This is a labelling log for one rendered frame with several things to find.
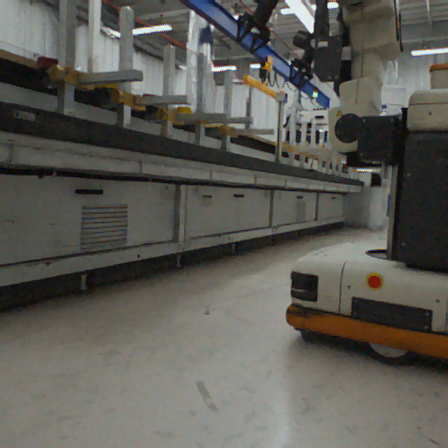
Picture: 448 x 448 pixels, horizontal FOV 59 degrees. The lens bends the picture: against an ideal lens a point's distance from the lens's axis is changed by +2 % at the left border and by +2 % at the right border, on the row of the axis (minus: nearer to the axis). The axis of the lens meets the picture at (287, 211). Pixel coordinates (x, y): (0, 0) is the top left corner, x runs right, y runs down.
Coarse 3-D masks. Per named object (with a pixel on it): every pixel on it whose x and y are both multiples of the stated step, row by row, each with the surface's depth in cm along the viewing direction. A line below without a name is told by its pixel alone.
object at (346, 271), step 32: (320, 256) 129; (352, 256) 133; (320, 288) 121; (352, 288) 117; (384, 288) 113; (416, 288) 110; (288, 320) 125; (320, 320) 121; (352, 320) 117; (384, 320) 113; (416, 320) 110
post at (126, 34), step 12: (120, 12) 150; (132, 12) 151; (120, 24) 150; (132, 24) 152; (120, 36) 151; (132, 36) 152; (120, 48) 151; (120, 60) 151; (132, 60) 153; (120, 84) 151; (120, 108) 152; (120, 120) 152
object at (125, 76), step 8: (104, 72) 127; (112, 72) 125; (120, 72) 124; (128, 72) 123; (136, 72) 122; (48, 80) 137; (80, 80) 131; (88, 80) 130; (96, 80) 128; (104, 80) 127; (112, 80) 126; (120, 80) 125; (128, 80) 124; (136, 80) 124
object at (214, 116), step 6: (150, 114) 183; (156, 114) 182; (180, 114) 176; (186, 114) 175; (192, 114) 174; (198, 114) 173; (204, 114) 171; (210, 114) 170; (216, 114) 169; (222, 114) 168; (150, 120) 183; (156, 120) 182; (180, 120) 177; (186, 120) 176; (192, 120) 175; (198, 120) 174; (204, 120) 173; (210, 120) 172; (216, 120) 171; (222, 120) 170
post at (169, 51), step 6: (168, 48) 173; (174, 48) 175; (168, 54) 173; (174, 54) 175; (168, 60) 173; (174, 60) 175; (168, 66) 173; (174, 66) 176; (168, 72) 173; (174, 72) 176; (168, 78) 173; (168, 84) 173; (168, 90) 174; (162, 108) 175; (168, 108) 174; (162, 126) 175; (168, 126) 175; (162, 132) 175; (168, 132) 175
